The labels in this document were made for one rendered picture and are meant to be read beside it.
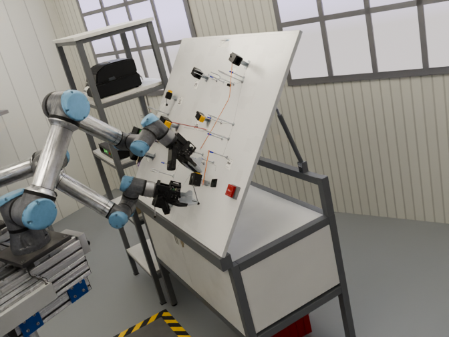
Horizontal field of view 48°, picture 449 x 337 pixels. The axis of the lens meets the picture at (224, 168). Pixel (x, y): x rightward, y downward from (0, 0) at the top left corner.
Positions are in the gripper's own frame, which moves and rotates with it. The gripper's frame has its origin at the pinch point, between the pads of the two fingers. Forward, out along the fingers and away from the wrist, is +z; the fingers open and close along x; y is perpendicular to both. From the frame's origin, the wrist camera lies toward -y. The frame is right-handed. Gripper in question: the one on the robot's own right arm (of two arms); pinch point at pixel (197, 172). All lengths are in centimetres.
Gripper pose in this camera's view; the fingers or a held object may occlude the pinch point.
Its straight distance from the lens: 236.3
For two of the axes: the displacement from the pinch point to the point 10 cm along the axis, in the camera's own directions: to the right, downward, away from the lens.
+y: 5.1, -7.7, 3.8
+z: 6.6, 6.4, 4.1
